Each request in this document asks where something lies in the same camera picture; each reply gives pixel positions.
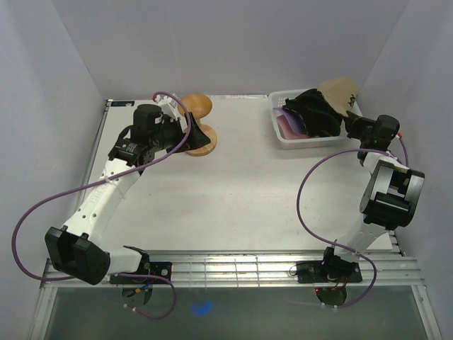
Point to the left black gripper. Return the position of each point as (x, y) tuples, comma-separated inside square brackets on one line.
[(197, 137)]

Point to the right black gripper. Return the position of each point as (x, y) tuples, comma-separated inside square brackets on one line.
[(353, 122)]

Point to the beige baseball cap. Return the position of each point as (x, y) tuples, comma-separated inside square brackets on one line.
[(340, 94)]

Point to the black NY baseball cap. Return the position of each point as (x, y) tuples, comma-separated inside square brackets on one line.
[(312, 111)]

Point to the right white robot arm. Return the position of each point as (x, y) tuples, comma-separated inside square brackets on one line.
[(389, 200)]

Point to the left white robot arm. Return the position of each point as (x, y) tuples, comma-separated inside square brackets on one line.
[(75, 248)]

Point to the wooden hat stand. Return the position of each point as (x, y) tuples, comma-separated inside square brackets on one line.
[(200, 106)]

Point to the purple cap in basket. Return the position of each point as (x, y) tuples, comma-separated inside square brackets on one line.
[(295, 124)]

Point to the white plastic basket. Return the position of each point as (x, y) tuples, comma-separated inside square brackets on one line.
[(277, 99)]

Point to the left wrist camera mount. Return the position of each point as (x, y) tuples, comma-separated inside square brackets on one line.
[(168, 105)]

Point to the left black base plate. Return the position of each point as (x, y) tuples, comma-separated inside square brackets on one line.
[(161, 269)]

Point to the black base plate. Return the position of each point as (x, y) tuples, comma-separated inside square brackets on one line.
[(320, 272), (161, 269)]

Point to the aluminium rail frame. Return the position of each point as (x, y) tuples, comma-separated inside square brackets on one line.
[(243, 296)]

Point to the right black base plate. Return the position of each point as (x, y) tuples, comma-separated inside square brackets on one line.
[(320, 272)]

